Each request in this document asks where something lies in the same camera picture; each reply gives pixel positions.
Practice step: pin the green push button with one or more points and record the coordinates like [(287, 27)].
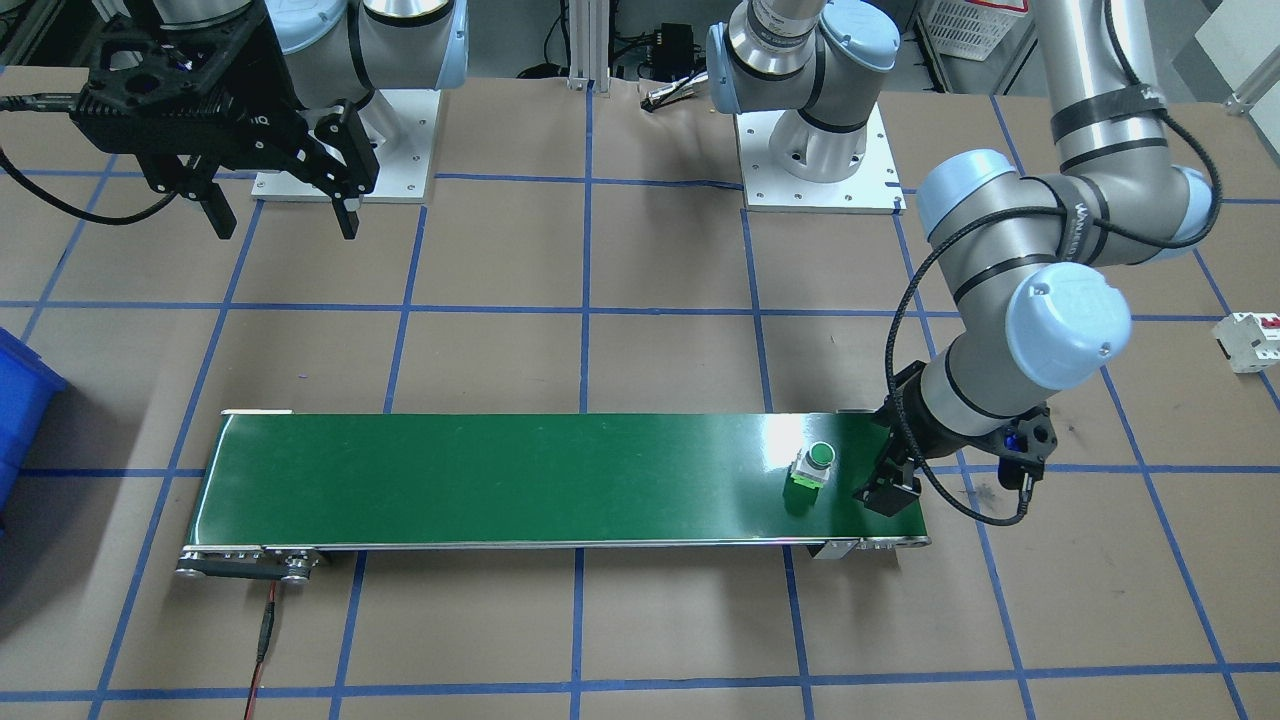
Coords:
[(812, 465)]

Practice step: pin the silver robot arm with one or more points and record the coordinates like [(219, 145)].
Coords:
[(1085, 60), (400, 45)]

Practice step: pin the large blue plastic bin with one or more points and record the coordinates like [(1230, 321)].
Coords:
[(25, 420)]

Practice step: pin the white red circuit breaker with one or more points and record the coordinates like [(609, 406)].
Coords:
[(1245, 345)]

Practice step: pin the black electronics device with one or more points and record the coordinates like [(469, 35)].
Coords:
[(677, 45)]

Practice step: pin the green conveyor belt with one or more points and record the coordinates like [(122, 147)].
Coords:
[(500, 480)]

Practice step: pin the white plastic basket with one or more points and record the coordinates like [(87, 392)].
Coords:
[(970, 25)]

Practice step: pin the white square base plate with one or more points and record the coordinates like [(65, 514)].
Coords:
[(770, 190), (410, 150)]

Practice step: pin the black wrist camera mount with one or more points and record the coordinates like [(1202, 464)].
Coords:
[(130, 110), (1035, 440)]

